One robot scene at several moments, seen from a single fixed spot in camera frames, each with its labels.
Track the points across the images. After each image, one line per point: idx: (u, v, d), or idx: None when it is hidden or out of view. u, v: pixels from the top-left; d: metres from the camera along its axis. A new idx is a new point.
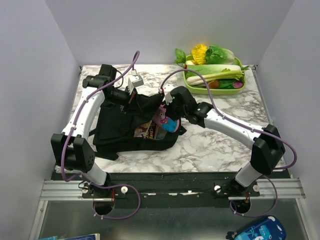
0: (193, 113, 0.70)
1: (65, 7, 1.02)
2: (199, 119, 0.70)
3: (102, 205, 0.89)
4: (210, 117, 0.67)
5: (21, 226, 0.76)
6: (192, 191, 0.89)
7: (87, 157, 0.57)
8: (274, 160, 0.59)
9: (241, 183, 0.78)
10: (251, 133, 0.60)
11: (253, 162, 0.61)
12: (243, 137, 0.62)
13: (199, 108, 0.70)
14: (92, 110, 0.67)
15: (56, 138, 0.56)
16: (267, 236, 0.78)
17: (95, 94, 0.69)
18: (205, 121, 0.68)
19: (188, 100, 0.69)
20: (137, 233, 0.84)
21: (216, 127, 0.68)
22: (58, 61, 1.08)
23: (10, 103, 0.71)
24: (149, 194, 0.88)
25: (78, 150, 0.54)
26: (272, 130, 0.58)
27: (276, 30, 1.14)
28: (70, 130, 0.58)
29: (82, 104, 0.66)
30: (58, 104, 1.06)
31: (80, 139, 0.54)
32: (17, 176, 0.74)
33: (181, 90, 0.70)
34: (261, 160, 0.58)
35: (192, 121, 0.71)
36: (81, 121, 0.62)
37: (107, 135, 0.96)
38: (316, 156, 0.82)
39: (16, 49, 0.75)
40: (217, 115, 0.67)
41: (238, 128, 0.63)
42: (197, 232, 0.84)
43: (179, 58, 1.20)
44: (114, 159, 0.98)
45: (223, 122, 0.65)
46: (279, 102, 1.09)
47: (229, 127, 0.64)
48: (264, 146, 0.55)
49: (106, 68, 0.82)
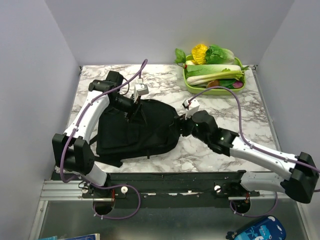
0: (216, 142, 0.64)
1: (65, 7, 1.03)
2: (224, 149, 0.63)
3: (102, 205, 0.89)
4: (236, 145, 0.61)
5: (21, 226, 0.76)
6: (192, 191, 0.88)
7: (87, 159, 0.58)
8: (312, 188, 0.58)
9: (245, 187, 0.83)
10: (286, 163, 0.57)
11: (291, 191, 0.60)
12: (275, 167, 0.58)
13: (224, 137, 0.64)
14: (95, 114, 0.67)
15: (57, 138, 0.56)
16: (267, 236, 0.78)
17: (100, 98, 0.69)
18: (232, 152, 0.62)
19: (212, 128, 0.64)
20: (137, 233, 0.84)
21: (244, 157, 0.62)
22: (58, 60, 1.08)
23: (9, 103, 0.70)
24: (149, 194, 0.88)
25: (79, 152, 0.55)
26: (306, 158, 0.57)
27: (276, 29, 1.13)
28: (72, 132, 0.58)
29: (86, 108, 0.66)
30: (58, 104, 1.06)
31: (81, 141, 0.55)
32: (17, 176, 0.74)
33: (206, 118, 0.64)
34: (298, 189, 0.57)
35: (216, 151, 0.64)
36: (84, 122, 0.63)
37: (110, 142, 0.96)
38: (315, 156, 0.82)
39: (15, 49, 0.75)
40: (243, 144, 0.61)
41: (270, 158, 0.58)
42: (196, 232, 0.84)
43: (179, 58, 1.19)
44: (119, 167, 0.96)
45: (252, 152, 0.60)
46: (279, 102, 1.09)
47: (261, 157, 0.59)
48: (302, 179, 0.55)
49: (114, 74, 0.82)
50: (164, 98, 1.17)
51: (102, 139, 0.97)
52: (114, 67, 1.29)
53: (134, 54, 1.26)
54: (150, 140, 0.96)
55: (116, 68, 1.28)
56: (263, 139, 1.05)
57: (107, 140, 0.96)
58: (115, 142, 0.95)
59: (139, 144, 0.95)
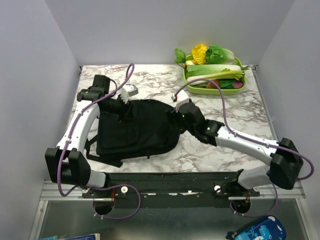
0: (203, 132, 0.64)
1: (65, 7, 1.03)
2: (210, 139, 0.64)
3: (102, 205, 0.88)
4: (221, 135, 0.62)
5: (21, 226, 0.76)
6: (192, 191, 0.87)
7: (83, 171, 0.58)
8: (295, 174, 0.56)
9: (244, 185, 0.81)
10: (267, 149, 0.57)
11: (273, 176, 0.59)
12: (257, 153, 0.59)
13: (210, 127, 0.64)
14: (87, 124, 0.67)
15: (50, 153, 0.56)
16: (267, 236, 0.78)
17: (90, 107, 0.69)
18: (217, 141, 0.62)
19: (199, 118, 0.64)
20: (137, 233, 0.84)
21: (228, 145, 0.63)
22: (58, 60, 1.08)
23: (9, 103, 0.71)
24: (149, 194, 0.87)
25: (74, 165, 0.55)
26: (288, 144, 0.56)
27: (276, 29, 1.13)
28: (65, 144, 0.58)
29: (78, 118, 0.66)
30: (58, 104, 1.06)
31: (76, 152, 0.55)
32: (17, 176, 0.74)
33: (192, 109, 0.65)
34: (281, 175, 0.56)
35: (202, 140, 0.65)
36: (77, 133, 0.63)
37: (110, 143, 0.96)
38: (315, 156, 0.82)
39: (16, 49, 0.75)
40: (228, 132, 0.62)
41: (252, 144, 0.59)
42: (196, 232, 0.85)
43: (179, 58, 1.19)
44: (119, 167, 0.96)
45: (236, 140, 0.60)
46: (279, 102, 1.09)
47: (244, 144, 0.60)
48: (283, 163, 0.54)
49: (100, 78, 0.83)
50: (164, 98, 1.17)
51: (102, 139, 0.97)
52: (114, 67, 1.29)
53: (134, 54, 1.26)
54: (150, 141, 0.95)
55: (116, 68, 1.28)
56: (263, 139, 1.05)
57: (107, 140, 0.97)
58: (115, 143, 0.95)
59: (139, 144, 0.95)
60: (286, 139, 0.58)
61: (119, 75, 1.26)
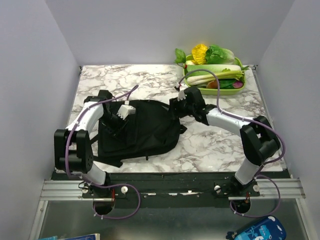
0: (199, 112, 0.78)
1: (65, 7, 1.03)
2: (203, 118, 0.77)
3: (102, 205, 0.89)
4: (211, 113, 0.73)
5: (21, 226, 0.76)
6: (192, 191, 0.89)
7: (88, 156, 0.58)
8: (266, 149, 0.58)
9: (239, 180, 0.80)
10: (242, 122, 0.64)
11: (246, 151, 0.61)
12: (235, 127, 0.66)
13: (205, 108, 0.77)
14: (93, 118, 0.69)
15: (59, 133, 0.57)
16: (267, 236, 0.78)
17: (96, 105, 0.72)
18: (208, 118, 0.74)
19: (197, 99, 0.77)
20: (137, 233, 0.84)
21: (217, 123, 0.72)
22: (59, 60, 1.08)
23: (9, 103, 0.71)
24: (149, 194, 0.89)
25: (81, 144, 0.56)
26: (262, 120, 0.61)
27: (276, 29, 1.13)
28: (74, 126, 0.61)
29: (84, 111, 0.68)
30: (58, 104, 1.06)
31: (83, 133, 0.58)
32: (17, 176, 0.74)
33: (193, 90, 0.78)
34: (250, 146, 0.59)
35: (197, 119, 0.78)
36: (84, 120, 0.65)
37: (110, 144, 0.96)
38: (314, 155, 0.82)
39: (16, 50, 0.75)
40: (217, 111, 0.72)
41: (231, 119, 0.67)
42: (197, 232, 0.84)
43: (179, 58, 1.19)
44: (119, 167, 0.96)
45: (221, 116, 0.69)
46: (279, 102, 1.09)
47: (225, 119, 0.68)
48: (250, 132, 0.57)
49: (105, 93, 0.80)
50: (164, 98, 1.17)
51: (102, 141, 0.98)
52: (114, 67, 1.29)
53: (134, 54, 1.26)
54: (149, 141, 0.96)
55: (116, 68, 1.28)
56: None
57: (108, 141, 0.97)
58: (115, 144, 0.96)
59: (138, 146, 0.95)
60: (262, 117, 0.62)
61: (119, 75, 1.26)
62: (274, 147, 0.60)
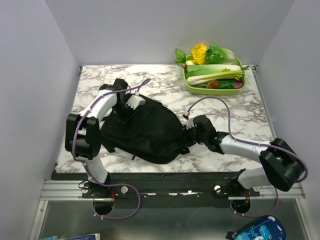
0: (211, 141, 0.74)
1: (65, 7, 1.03)
2: (217, 148, 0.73)
3: (102, 205, 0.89)
4: (224, 141, 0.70)
5: (21, 226, 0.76)
6: (192, 191, 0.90)
7: (96, 142, 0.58)
8: (291, 174, 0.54)
9: (242, 185, 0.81)
10: (259, 148, 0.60)
11: (270, 178, 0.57)
12: (254, 154, 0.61)
13: (217, 137, 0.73)
14: (105, 106, 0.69)
15: (71, 117, 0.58)
16: (267, 236, 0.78)
17: (110, 94, 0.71)
18: (222, 147, 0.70)
19: (208, 128, 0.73)
20: (137, 233, 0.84)
21: (233, 150, 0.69)
22: (58, 60, 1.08)
23: (9, 103, 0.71)
24: (149, 194, 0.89)
25: (91, 130, 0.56)
26: (281, 143, 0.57)
27: (276, 30, 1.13)
28: (85, 112, 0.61)
29: (98, 98, 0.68)
30: (58, 104, 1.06)
31: (94, 120, 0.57)
32: (17, 176, 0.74)
33: (203, 119, 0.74)
34: (273, 173, 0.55)
35: (211, 148, 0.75)
36: (97, 107, 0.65)
37: (113, 130, 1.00)
38: (314, 156, 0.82)
39: (16, 50, 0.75)
40: (230, 138, 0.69)
41: (247, 146, 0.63)
42: (196, 232, 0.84)
43: (179, 58, 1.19)
44: (118, 167, 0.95)
45: (236, 144, 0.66)
46: (279, 102, 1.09)
47: (241, 146, 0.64)
48: (271, 158, 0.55)
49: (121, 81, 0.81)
50: (164, 98, 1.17)
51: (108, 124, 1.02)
52: (114, 67, 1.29)
53: (134, 54, 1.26)
54: (143, 146, 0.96)
55: (116, 68, 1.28)
56: (263, 139, 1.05)
57: (114, 127, 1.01)
58: (118, 133, 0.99)
59: (134, 144, 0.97)
60: (280, 139, 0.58)
61: (120, 75, 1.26)
62: (300, 171, 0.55)
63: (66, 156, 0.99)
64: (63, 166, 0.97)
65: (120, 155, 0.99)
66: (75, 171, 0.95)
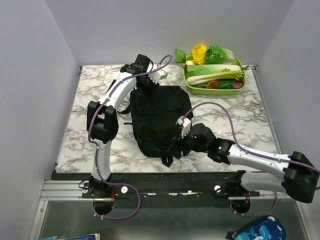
0: (215, 152, 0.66)
1: (65, 7, 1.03)
2: (223, 158, 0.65)
3: (102, 205, 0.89)
4: (232, 152, 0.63)
5: (21, 226, 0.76)
6: (192, 191, 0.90)
7: (112, 129, 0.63)
8: (312, 187, 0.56)
9: (245, 188, 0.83)
10: (279, 164, 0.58)
11: (290, 191, 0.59)
12: (271, 168, 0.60)
13: (221, 146, 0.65)
14: (123, 92, 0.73)
15: (92, 104, 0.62)
16: (267, 236, 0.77)
17: (129, 78, 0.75)
18: (230, 159, 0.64)
19: (210, 139, 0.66)
20: (137, 233, 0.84)
21: (241, 162, 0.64)
22: (58, 60, 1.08)
23: (9, 103, 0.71)
24: (149, 194, 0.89)
25: (108, 118, 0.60)
26: (300, 157, 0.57)
27: (276, 30, 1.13)
28: (105, 100, 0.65)
29: (117, 84, 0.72)
30: (58, 104, 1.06)
31: (112, 109, 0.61)
32: (17, 175, 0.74)
33: (203, 130, 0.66)
34: (296, 188, 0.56)
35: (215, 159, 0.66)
36: (115, 96, 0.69)
37: (138, 99, 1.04)
38: (314, 156, 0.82)
39: (16, 49, 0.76)
40: (239, 150, 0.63)
41: (264, 161, 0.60)
42: (196, 232, 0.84)
43: (179, 58, 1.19)
44: (119, 166, 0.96)
45: (248, 157, 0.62)
46: (279, 102, 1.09)
47: (256, 160, 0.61)
48: (296, 177, 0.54)
49: (142, 58, 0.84)
50: None
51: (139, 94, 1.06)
52: (114, 67, 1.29)
53: (134, 54, 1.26)
54: (140, 128, 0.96)
55: (116, 68, 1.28)
56: (263, 139, 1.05)
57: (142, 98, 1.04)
58: (140, 103, 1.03)
59: (140, 119, 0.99)
60: (297, 152, 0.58)
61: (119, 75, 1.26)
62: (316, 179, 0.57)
63: (66, 156, 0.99)
64: (64, 166, 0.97)
65: (120, 155, 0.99)
66: (75, 171, 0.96)
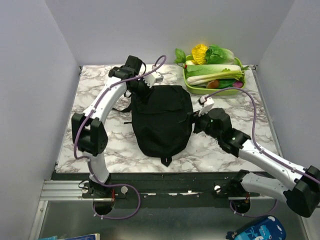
0: (227, 141, 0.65)
1: (65, 7, 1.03)
2: (233, 149, 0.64)
3: (102, 205, 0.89)
4: (246, 148, 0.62)
5: (21, 226, 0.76)
6: (192, 191, 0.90)
7: (100, 141, 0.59)
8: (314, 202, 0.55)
9: (244, 187, 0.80)
10: (292, 174, 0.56)
11: (290, 200, 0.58)
12: (281, 176, 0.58)
13: (235, 137, 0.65)
14: (112, 99, 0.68)
15: (76, 117, 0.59)
16: (267, 236, 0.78)
17: (118, 84, 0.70)
18: (240, 152, 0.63)
19: (227, 126, 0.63)
20: (137, 233, 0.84)
21: (250, 159, 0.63)
22: (58, 61, 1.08)
23: (10, 103, 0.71)
24: (149, 194, 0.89)
25: (94, 132, 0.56)
26: (315, 173, 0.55)
27: (276, 30, 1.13)
28: (90, 112, 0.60)
29: (104, 92, 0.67)
30: (58, 104, 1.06)
31: (97, 122, 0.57)
32: (17, 176, 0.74)
33: (222, 116, 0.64)
34: (300, 200, 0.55)
35: (225, 149, 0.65)
36: (102, 105, 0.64)
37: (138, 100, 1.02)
38: (314, 156, 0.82)
39: (16, 50, 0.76)
40: (253, 147, 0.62)
41: (277, 165, 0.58)
42: (196, 232, 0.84)
43: (179, 58, 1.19)
44: (119, 166, 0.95)
45: (262, 157, 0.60)
46: (279, 102, 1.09)
47: (269, 164, 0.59)
48: (306, 190, 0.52)
49: (132, 59, 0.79)
50: None
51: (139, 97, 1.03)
52: (114, 67, 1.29)
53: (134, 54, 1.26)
54: (140, 130, 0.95)
55: None
56: (263, 139, 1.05)
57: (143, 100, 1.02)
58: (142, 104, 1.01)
59: (141, 120, 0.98)
60: (313, 167, 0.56)
61: None
62: None
63: (66, 156, 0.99)
64: (64, 167, 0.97)
65: (120, 155, 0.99)
66: (75, 171, 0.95)
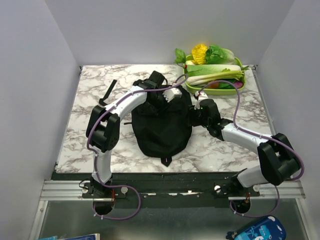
0: (214, 126, 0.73)
1: (65, 7, 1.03)
2: (218, 133, 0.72)
3: (102, 205, 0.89)
4: (226, 128, 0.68)
5: (21, 226, 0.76)
6: (192, 191, 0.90)
7: (113, 137, 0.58)
8: (286, 169, 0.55)
9: (241, 182, 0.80)
10: (259, 139, 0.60)
11: (263, 169, 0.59)
12: (252, 144, 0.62)
13: (220, 123, 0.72)
14: (132, 103, 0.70)
15: (97, 110, 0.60)
16: (267, 236, 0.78)
17: (140, 92, 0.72)
18: (223, 134, 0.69)
19: (213, 113, 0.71)
20: (137, 233, 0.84)
21: (232, 139, 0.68)
22: (59, 60, 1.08)
23: (10, 103, 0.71)
24: (149, 194, 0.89)
25: (110, 126, 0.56)
26: (281, 138, 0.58)
27: (276, 30, 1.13)
28: (111, 107, 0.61)
29: (127, 95, 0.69)
30: (58, 104, 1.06)
31: (116, 118, 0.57)
32: (17, 176, 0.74)
33: (210, 103, 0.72)
34: (267, 164, 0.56)
35: (212, 133, 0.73)
36: (122, 105, 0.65)
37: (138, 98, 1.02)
38: (314, 156, 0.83)
39: (16, 50, 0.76)
40: (232, 127, 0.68)
41: (248, 135, 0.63)
42: (196, 232, 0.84)
43: (179, 58, 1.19)
44: (119, 166, 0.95)
45: (237, 132, 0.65)
46: (279, 102, 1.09)
47: (243, 136, 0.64)
48: (269, 150, 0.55)
49: (157, 75, 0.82)
50: None
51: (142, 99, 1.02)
52: (114, 67, 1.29)
53: (134, 54, 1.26)
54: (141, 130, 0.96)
55: (115, 68, 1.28)
56: None
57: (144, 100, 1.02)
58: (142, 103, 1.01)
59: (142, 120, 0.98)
60: (282, 135, 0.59)
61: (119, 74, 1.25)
62: (295, 168, 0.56)
63: (66, 156, 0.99)
64: (64, 167, 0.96)
65: (120, 155, 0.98)
66: (75, 171, 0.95)
